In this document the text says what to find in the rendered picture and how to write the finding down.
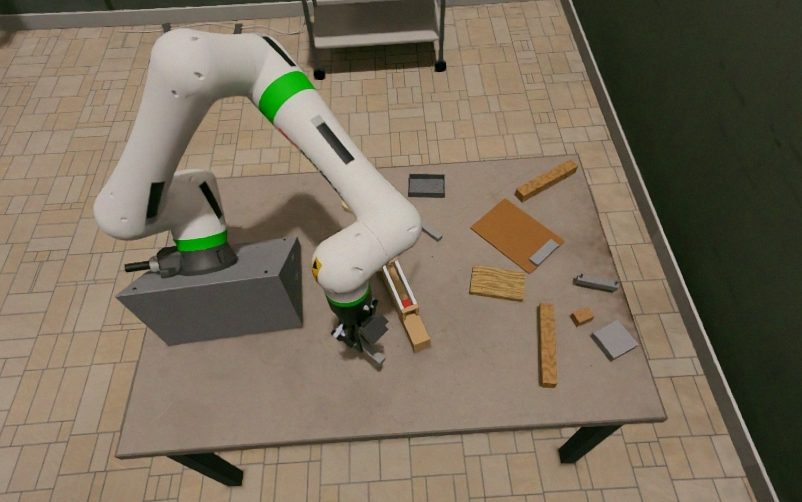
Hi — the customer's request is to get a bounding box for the long wooden stick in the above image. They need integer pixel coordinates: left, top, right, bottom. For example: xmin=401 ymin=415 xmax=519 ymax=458
xmin=515 ymin=159 xmax=578 ymax=203
xmin=538 ymin=303 xmax=557 ymax=389

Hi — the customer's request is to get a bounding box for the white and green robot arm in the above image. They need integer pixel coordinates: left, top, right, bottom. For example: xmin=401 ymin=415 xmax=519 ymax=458
xmin=93 ymin=29 xmax=422 ymax=318

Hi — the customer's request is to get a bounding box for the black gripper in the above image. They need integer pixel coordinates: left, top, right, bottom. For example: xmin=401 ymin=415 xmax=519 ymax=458
xmin=331 ymin=296 xmax=378 ymax=353

